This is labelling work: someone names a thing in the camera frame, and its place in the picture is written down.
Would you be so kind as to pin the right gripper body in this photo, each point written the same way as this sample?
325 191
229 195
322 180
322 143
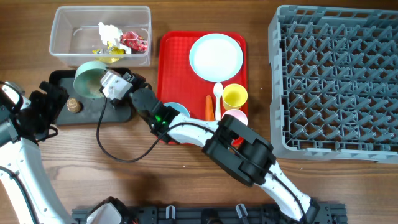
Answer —
137 81

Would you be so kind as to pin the yellow foil wrapper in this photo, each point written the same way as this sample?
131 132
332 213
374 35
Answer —
111 50

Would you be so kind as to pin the red foil wrapper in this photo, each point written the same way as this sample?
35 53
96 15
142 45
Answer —
134 41

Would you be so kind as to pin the green bowl with rice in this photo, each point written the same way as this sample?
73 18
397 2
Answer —
87 82

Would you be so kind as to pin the light blue bowl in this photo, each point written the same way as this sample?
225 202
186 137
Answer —
178 107

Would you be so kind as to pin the white tissue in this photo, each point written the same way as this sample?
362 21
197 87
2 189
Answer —
111 35

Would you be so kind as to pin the brown round food piece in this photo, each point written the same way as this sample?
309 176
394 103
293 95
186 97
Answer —
73 105

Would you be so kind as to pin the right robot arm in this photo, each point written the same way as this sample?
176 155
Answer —
237 149

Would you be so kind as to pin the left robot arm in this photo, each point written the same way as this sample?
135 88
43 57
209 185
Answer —
25 122

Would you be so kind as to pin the grey dishwasher rack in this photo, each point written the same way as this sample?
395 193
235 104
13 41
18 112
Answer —
334 83

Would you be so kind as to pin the red serving tray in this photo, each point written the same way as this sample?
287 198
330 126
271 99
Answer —
177 82

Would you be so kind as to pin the black plastic tray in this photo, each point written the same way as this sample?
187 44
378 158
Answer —
90 108

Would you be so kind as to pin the clear plastic bin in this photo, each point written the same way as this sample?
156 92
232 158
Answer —
75 30

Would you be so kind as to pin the orange carrot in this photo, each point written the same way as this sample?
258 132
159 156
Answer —
209 113

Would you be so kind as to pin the light blue plate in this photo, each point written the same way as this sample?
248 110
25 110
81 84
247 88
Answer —
216 57

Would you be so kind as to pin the white plastic spoon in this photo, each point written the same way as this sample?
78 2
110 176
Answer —
218 91

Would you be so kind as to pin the yellow cup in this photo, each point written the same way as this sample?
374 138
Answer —
234 96

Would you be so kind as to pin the pink cup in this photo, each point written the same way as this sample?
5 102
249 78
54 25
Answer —
238 114

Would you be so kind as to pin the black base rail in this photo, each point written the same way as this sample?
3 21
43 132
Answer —
328 214

